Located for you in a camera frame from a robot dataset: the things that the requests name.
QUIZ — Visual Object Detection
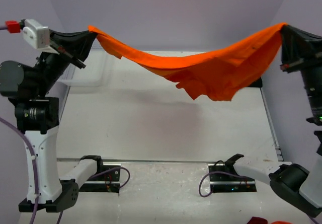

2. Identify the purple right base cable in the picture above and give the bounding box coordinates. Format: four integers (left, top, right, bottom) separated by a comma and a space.
198, 171, 252, 197

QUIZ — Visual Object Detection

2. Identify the orange t shirt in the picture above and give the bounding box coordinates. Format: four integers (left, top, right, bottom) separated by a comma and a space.
88, 22, 287, 101

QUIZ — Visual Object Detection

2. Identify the orange cloth at edge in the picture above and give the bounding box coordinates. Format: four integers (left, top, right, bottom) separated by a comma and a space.
271, 220, 292, 224

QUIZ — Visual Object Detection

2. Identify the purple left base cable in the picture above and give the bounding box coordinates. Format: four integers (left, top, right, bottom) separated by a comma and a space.
88, 166, 131, 191

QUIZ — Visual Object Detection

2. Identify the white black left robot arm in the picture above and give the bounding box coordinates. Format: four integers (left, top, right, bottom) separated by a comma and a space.
1, 31, 105, 213

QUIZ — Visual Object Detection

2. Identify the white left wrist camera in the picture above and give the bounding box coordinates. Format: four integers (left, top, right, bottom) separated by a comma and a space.
20, 19, 58, 54

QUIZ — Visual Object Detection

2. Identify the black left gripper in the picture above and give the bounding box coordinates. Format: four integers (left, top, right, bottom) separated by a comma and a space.
36, 26, 99, 93

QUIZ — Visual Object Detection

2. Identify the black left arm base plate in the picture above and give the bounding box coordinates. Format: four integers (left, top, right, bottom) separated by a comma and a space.
79, 164, 121, 193

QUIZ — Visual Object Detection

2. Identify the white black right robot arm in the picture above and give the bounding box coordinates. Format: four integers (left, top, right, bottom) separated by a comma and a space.
224, 25, 321, 217

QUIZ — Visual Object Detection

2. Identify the white plastic mesh basket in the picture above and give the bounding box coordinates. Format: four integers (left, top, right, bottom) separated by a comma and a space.
57, 49, 108, 87

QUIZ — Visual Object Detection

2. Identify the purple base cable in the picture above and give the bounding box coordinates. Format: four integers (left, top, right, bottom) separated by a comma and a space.
198, 171, 252, 197
88, 166, 131, 191

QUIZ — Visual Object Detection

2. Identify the dark red cloth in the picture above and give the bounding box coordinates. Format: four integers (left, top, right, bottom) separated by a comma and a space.
247, 216, 268, 224

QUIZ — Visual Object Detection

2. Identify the folded black t shirt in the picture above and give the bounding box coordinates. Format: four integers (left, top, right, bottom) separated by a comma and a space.
248, 77, 263, 88

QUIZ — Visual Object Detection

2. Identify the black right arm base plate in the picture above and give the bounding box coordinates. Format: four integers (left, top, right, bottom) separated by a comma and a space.
209, 174, 257, 193

